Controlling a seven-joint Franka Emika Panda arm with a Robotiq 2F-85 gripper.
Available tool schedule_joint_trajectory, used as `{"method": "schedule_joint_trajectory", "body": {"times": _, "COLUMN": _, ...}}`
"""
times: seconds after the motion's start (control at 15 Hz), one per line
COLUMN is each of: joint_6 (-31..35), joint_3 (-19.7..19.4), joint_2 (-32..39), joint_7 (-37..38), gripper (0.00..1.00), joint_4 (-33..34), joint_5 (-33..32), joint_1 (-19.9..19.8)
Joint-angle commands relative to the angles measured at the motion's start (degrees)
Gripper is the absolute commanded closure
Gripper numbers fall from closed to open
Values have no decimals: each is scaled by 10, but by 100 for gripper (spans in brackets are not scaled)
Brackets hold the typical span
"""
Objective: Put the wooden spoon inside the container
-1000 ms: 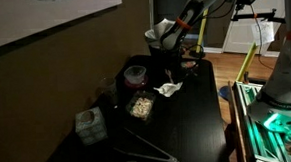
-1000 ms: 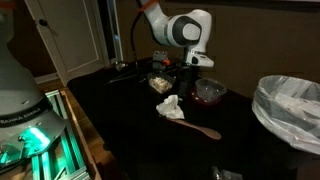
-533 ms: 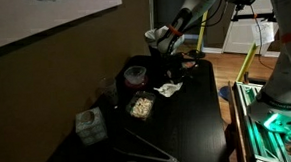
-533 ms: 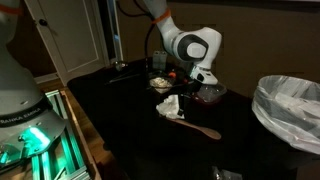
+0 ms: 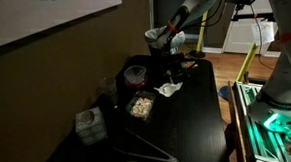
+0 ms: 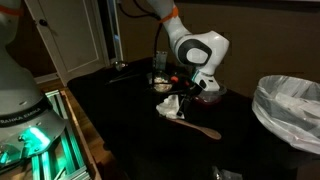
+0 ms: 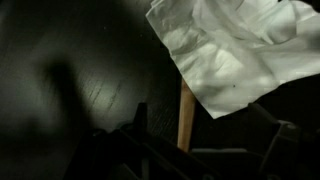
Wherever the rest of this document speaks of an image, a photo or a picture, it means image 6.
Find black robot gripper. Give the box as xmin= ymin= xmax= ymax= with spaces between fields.
xmin=175 ymin=71 xmax=222 ymax=118

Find wooden spoon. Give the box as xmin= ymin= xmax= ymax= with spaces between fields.
xmin=166 ymin=117 xmax=222 ymax=141

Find round clear plastic container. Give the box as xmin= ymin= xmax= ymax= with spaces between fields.
xmin=199 ymin=84 xmax=228 ymax=103

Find rectangular clear food container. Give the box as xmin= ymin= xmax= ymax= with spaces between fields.
xmin=146 ymin=70 xmax=177 ymax=95

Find crumpled white napkin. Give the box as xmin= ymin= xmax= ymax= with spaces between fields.
xmin=155 ymin=94 xmax=185 ymax=120

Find patterned tissue box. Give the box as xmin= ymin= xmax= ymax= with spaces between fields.
xmin=152 ymin=50 xmax=168 ymax=72

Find metal tongs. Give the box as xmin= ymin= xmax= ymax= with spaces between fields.
xmin=107 ymin=72 xmax=141 ymax=85

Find small glass bowl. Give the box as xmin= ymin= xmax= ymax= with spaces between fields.
xmin=114 ymin=60 xmax=129 ymax=72

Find crumpled plastic wrapper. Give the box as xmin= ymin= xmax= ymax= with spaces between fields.
xmin=211 ymin=166 xmax=243 ymax=180

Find trash bin with white bag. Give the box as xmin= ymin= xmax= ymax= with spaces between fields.
xmin=251 ymin=75 xmax=320 ymax=156

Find wooden side board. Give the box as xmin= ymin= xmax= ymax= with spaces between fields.
xmin=59 ymin=89 xmax=103 ymax=180

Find white panel door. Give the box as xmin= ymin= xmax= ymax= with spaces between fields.
xmin=24 ymin=0 xmax=111 ymax=86

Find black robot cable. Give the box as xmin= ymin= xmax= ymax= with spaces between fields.
xmin=118 ymin=0 xmax=164 ymax=93

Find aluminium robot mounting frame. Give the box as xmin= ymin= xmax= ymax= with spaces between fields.
xmin=0 ymin=89 xmax=91 ymax=180

